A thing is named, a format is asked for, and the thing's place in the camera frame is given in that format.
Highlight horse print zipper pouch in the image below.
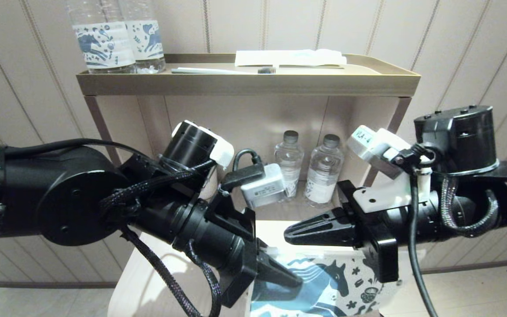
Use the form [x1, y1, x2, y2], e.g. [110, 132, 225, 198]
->
[249, 247, 401, 317]

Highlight small clear water bottle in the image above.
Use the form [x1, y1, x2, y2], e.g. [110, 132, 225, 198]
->
[275, 130, 305, 199]
[305, 134, 345, 207]

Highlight beige shelf unit brown tray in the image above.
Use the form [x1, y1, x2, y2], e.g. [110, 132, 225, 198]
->
[77, 54, 421, 229]

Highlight wrapped toothbrush white packet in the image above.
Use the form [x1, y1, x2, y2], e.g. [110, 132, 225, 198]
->
[235, 49, 348, 67]

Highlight grey toothbrush black bristles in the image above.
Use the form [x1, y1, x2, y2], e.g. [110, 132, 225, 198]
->
[171, 67, 277, 75]

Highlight clear bottle blue horse label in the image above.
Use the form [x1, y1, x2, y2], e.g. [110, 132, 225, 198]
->
[65, 0, 137, 74]
[119, 0, 167, 74]

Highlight thin black right camera cable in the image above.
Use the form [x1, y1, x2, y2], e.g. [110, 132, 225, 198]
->
[394, 145, 439, 317]

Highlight thin black camera cable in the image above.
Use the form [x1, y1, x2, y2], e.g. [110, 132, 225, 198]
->
[394, 145, 439, 317]
[0, 139, 264, 173]

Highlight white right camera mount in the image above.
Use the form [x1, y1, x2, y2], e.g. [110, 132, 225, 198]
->
[353, 170, 432, 215]

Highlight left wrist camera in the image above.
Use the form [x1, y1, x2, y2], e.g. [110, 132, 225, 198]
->
[220, 164, 287, 209]

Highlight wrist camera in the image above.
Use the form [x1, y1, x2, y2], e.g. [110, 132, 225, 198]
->
[347, 125, 430, 179]
[220, 164, 287, 209]

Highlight braided right arm cable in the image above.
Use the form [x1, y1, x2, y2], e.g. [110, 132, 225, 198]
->
[439, 176, 500, 238]

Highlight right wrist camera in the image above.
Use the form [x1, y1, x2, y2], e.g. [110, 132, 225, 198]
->
[347, 125, 430, 179]

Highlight thin black left camera cable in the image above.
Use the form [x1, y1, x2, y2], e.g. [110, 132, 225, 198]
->
[0, 139, 264, 173]

